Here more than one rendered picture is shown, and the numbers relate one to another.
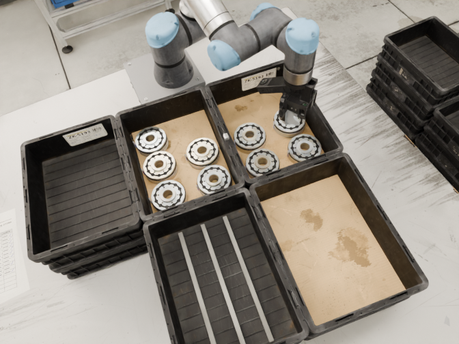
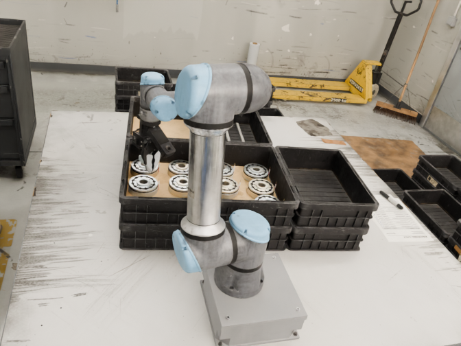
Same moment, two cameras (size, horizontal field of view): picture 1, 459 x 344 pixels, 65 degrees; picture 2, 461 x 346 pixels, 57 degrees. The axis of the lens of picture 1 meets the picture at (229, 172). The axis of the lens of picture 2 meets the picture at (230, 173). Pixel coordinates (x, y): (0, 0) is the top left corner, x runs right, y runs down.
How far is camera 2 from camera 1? 1.95 m
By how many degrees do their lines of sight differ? 88
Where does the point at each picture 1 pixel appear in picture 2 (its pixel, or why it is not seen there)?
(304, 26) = (151, 74)
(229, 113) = not seen: hidden behind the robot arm
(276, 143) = (162, 182)
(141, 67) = (280, 301)
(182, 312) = (252, 139)
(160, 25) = (252, 218)
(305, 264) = (178, 134)
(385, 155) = (65, 189)
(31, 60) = not seen: outside the picture
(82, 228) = (317, 180)
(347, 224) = not seen: hidden behind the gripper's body
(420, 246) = (95, 149)
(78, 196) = (325, 195)
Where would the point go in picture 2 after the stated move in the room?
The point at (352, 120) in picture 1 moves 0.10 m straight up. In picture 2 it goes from (64, 218) to (62, 195)
